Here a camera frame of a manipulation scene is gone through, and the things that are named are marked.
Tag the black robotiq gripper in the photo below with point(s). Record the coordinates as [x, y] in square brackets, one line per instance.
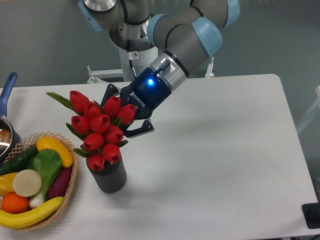
[147, 91]

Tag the red tulip bouquet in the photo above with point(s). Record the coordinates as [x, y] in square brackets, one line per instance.
[100, 127]

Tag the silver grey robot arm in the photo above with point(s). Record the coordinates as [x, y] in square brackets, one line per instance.
[183, 41]

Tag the dark grey ribbed vase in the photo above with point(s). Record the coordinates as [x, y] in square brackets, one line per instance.
[111, 178]

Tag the yellow squash upper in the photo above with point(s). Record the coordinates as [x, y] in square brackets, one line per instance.
[51, 143]

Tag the green bok choy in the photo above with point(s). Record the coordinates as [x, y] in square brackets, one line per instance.
[47, 163]

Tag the woven wicker basket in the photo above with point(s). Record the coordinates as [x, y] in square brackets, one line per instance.
[31, 141]

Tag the purple sweet potato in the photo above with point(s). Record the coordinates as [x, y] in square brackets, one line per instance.
[61, 184]

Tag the green cucumber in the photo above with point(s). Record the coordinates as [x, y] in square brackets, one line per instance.
[18, 162]

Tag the beige round disc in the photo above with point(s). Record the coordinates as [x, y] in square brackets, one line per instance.
[27, 183]

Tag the yellow pepper left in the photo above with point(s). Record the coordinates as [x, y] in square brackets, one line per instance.
[6, 183]

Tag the orange fruit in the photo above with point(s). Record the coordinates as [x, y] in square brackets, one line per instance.
[14, 203]

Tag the yellow banana front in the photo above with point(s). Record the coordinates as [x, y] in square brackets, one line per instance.
[32, 217]

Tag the black device table edge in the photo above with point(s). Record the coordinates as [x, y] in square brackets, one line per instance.
[311, 212]

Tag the white base frame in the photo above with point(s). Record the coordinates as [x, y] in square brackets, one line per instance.
[117, 75]

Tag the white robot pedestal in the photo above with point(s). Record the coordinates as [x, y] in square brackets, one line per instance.
[133, 63]

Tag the blue handled saucepan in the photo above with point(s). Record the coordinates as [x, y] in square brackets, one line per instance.
[8, 136]

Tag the white frame right edge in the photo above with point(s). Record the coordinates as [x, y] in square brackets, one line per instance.
[310, 113]

